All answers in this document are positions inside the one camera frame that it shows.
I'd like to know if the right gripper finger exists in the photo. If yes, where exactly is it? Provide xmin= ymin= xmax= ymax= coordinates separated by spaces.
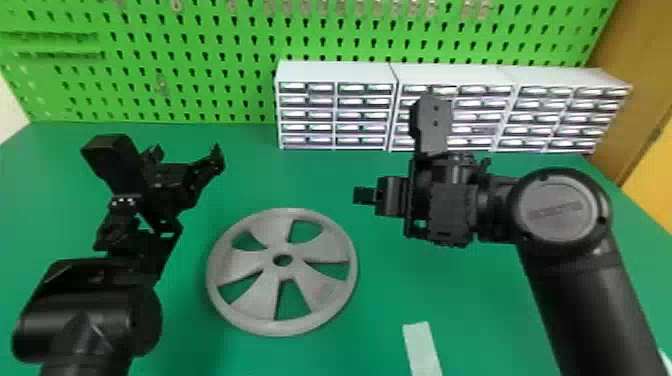
xmin=352 ymin=175 xmax=412 ymax=218

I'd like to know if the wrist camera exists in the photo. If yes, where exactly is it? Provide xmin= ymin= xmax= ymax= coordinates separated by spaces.
xmin=408 ymin=93 xmax=454 ymax=158
xmin=80 ymin=133 xmax=144 ymax=199

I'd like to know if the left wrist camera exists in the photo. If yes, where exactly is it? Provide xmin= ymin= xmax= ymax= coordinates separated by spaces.
xmin=80 ymin=133 xmax=144 ymax=199

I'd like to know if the grey wheel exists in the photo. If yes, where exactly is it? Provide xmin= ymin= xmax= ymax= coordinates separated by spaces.
xmin=205 ymin=207 xmax=360 ymax=338

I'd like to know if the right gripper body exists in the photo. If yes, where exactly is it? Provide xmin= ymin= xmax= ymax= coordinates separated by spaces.
xmin=403 ymin=152 xmax=480 ymax=249

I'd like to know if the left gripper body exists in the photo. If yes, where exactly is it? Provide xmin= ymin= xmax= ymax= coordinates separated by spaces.
xmin=133 ymin=159 xmax=202 ymax=224

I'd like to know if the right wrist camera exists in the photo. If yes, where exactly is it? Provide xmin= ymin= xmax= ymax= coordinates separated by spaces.
xmin=408 ymin=93 xmax=454 ymax=158

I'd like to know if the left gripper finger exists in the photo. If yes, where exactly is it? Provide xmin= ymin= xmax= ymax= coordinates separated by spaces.
xmin=189 ymin=142 xmax=227 ymax=186
xmin=140 ymin=143 xmax=166 ymax=171

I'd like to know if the white drawer cabinet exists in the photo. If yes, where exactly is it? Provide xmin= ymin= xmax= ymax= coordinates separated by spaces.
xmin=495 ymin=64 xmax=634 ymax=157
xmin=273 ymin=58 xmax=399 ymax=152
xmin=390 ymin=62 xmax=520 ymax=155

